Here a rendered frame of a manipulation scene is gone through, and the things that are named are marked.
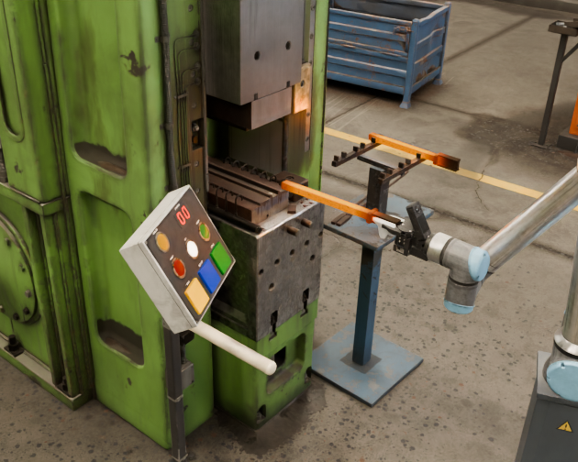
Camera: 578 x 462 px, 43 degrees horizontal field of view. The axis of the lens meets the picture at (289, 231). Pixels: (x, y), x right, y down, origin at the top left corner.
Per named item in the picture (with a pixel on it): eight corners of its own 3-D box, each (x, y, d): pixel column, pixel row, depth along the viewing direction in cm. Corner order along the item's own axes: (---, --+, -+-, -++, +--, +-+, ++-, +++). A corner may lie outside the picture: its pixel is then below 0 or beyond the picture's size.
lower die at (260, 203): (288, 206, 266) (288, 185, 262) (250, 227, 253) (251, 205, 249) (204, 171, 289) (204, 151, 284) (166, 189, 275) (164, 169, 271)
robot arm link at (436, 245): (441, 244, 214) (457, 231, 221) (427, 238, 217) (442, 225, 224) (437, 269, 219) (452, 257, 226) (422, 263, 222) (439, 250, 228)
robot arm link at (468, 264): (474, 289, 213) (480, 259, 208) (436, 272, 219) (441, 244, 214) (489, 275, 219) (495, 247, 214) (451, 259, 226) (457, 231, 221)
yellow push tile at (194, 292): (209, 298, 205) (196, 277, 203) (200, 314, 199) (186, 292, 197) (204, 300, 206) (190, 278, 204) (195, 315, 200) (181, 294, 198)
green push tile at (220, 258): (231, 261, 222) (219, 240, 220) (223, 274, 216) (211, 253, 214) (226, 263, 223) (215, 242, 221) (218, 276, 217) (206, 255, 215)
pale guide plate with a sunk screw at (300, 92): (309, 107, 277) (311, 63, 268) (294, 114, 271) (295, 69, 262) (305, 106, 278) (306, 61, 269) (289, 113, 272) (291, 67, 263)
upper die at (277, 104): (291, 113, 249) (292, 85, 244) (251, 130, 235) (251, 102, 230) (201, 84, 271) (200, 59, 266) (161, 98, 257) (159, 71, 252)
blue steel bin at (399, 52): (443, 83, 668) (454, 1, 632) (407, 109, 609) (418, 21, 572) (326, 58, 720) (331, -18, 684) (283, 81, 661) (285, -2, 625)
